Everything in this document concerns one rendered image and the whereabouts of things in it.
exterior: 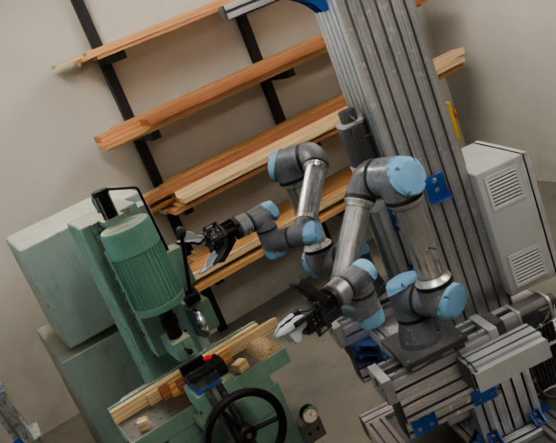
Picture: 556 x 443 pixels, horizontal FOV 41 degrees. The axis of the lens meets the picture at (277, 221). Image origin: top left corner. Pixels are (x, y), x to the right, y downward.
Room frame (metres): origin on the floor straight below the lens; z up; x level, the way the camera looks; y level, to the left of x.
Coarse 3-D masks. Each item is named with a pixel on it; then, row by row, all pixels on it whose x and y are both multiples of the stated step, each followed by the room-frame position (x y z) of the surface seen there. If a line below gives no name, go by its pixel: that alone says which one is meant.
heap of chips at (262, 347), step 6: (252, 342) 2.40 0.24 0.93; (258, 342) 2.38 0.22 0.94; (264, 342) 2.36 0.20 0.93; (270, 342) 2.36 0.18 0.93; (252, 348) 2.38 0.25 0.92; (258, 348) 2.35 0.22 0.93; (264, 348) 2.34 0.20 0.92; (270, 348) 2.34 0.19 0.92; (276, 348) 2.34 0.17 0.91; (252, 354) 2.37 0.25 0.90; (258, 354) 2.33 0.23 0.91; (264, 354) 2.32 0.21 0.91; (270, 354) 2.32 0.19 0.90
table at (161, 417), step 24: (264, 360) 2.30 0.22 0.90; (288, 360) 2.34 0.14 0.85; (240, 384) 2.26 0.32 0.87; (144, 408) 2.30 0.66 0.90; (168, 408) 2.24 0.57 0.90; (192, 408) 2.19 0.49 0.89; (240, 408) 2.15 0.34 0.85; (120, 432) 2.27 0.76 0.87; (144, 432) 2.14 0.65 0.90; (168, 432) 2.15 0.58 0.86
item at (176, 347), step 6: (162, 336) 2.43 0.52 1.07; (180, 336) 2.37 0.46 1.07; (186, 336) 2.35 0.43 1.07; (162, 342) 2.44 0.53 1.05; (168, 342) 2.36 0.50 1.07; (174, 342) 2.34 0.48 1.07; (180, 342) 2.33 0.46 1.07; (186, 342) 2.34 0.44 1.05; (192, 342) 2.34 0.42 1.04; (168, 348) 2.40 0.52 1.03; (174, 348) 2.32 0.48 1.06; (180, 348) 2.33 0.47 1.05; (192, 348) 2.34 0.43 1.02; (174, 354) 2.35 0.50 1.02; (180, 354) 2.32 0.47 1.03; (186, 354) 2.33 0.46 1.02; (192, 354) 2.34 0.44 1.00; (180, 360) 2.32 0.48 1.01
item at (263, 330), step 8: (272, 320) 2.50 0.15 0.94; (256, 328) 2.49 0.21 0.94; (264, 328) 2.49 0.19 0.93; (272, 328) 2.50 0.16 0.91; (248, 336) 2.46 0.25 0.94; (256, 336) 2.47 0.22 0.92; (264, 336) 2.48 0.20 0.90; (232, 344) 2.44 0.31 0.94; (240, 344) 2.44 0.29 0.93; (248, 344) 2.45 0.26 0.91; (232, 352) 2.43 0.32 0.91; (152, 392) 2.31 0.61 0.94; (152, 400) 2.30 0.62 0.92; (160, 400) 2.31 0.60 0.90
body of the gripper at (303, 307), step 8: (328, 288) 1.86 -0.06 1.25; (328, 296) 1.86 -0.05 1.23; (336, 296) 1.84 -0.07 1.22; (304, 304) 1.84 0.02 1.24; (312, 304) 1.81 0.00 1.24; (320, 304) 1.81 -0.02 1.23; (328, 304) 1.84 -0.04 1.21; (336, 304) 1.85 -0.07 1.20; (296, 312) 1.82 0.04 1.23; (304, 312) 1.80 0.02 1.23; (320, 312) 1.80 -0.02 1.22; (328, 312) 1.84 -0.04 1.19; (336, 312) 1.85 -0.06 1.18; (312, 320) 1.80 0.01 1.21; (320, 320) 1.81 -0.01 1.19; (328, 320) 1.81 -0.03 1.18; (312, 328) 1.79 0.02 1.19; (320, 328) 1.81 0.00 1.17; (328, 328) 1.80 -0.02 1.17; (320, 336) 1.78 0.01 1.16
